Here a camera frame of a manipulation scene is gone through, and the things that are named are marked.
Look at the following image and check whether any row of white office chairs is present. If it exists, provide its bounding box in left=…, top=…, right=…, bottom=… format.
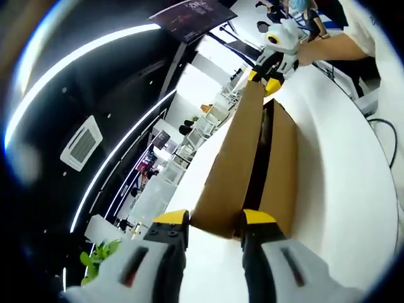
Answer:
left=170, top=104, right=241, bottom=177

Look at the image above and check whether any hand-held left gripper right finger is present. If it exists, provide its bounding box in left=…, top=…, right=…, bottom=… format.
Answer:
left=241, top=208, right=372, bottom=303

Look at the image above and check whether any blue screen stand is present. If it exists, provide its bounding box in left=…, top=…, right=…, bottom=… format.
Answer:
left=217, top=27, right=263, bottom=61

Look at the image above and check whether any green potted plant white pot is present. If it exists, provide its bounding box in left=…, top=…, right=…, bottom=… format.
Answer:
left=80, top=239, right=122, bottom=287

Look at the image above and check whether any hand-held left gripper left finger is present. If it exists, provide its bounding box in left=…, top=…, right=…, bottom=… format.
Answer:
left=59, top=208, right=191, bottom=303

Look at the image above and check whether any person in white shirt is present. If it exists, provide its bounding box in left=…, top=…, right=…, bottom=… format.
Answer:
left=340, top=0, right=404, bottom=121

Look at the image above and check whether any curved ceiling light strip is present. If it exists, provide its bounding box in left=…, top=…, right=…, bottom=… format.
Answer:
left=4, top=23, right=162, bottom=152
left=71, top=90, right=177, bottom=234

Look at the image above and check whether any brown cardboard shoe box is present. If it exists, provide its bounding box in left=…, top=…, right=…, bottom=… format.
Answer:
left=191, top=80, right=299, bottom=241

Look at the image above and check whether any large dark hanging screen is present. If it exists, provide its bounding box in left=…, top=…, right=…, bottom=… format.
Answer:
left=148, top=0, right=238, bottom=44

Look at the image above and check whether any black cable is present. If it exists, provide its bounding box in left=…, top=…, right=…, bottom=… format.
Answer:
left=367, top=117, right=398, bottom=170

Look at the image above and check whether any white ceiling air conditioner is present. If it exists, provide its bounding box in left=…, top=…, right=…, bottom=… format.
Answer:
left=59, top=115, right=104, bottom=172

